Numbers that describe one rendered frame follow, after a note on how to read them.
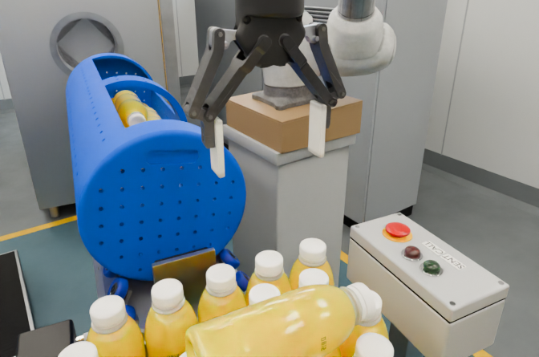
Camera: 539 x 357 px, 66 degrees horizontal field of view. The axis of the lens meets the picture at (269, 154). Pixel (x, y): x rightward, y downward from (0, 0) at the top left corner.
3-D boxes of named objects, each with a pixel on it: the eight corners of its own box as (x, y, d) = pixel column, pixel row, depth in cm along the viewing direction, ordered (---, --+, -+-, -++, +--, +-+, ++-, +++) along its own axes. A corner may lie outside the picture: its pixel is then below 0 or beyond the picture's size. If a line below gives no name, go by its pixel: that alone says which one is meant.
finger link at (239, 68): (275, 42, 44) (265, 34, 44) (212, 126, 45) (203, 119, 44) (260, 38, 48) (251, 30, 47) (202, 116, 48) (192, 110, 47)
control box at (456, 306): (392, 261, 72) (399, 209, 68) (494, 344, 55) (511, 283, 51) (345, 277, 68) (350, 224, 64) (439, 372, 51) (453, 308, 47)
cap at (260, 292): (285, 308, 50) (285, 297, 50) (256, 318, 49) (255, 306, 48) (272, 288, 54) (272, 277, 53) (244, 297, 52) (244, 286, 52)
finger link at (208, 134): (213, 104, 45) (186, 107, 44) (216, 147, 47) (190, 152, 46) (209, 101, 46) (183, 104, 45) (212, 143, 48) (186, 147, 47)
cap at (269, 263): (263, 279, 56) (263, 268, 55) (250, 263, 59) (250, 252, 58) (288, 269, 57) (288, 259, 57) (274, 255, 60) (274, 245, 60)
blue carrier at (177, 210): (151, 133, 154) (155, 55, 144) (239, 269, 81) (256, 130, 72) (66, 134, 141) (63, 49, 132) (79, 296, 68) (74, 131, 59)
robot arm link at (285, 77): (265, 75, 140) (262, 7, 131) (319, 75, 138) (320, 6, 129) (260, 88, 125) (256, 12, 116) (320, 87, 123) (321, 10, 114)
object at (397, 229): (398, 225, 64) (399, 218, 64) (415, 237, 61) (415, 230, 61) (379, 230, 63) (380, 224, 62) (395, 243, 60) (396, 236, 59)
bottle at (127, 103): (135, 116, 115) (147, 138, 100) (108, 110, 111) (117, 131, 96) (142, 93, 114) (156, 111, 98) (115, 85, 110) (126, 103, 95)
